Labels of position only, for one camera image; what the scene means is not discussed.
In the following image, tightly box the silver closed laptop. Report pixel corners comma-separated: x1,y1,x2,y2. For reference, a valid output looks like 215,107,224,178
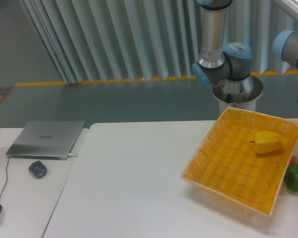
6,121,84,160

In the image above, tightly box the white usb plug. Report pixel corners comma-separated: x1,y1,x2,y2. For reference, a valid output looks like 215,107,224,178
68,153,78,158

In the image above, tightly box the green bell pepper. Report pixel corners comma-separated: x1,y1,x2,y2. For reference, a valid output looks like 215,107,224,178
284,164,298,191

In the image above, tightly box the black mouse cable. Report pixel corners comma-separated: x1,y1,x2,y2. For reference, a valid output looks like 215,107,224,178
0,127,10,206

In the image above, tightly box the white pleated curtain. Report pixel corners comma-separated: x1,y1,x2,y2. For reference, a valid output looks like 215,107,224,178
21,0,298,83

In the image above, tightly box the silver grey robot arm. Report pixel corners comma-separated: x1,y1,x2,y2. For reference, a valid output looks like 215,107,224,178
192,0,298,110

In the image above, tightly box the yellow bell pepper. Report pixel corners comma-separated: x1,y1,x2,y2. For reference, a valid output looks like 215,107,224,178
250,130,282,154

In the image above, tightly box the red orange fruit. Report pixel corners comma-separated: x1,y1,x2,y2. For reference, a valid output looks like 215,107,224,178
289,155,298,166

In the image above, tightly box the yellow woven basket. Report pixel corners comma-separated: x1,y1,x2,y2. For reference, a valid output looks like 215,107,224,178
181,107,298,216

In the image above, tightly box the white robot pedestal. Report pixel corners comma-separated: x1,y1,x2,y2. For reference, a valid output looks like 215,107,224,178
217,99,256,119

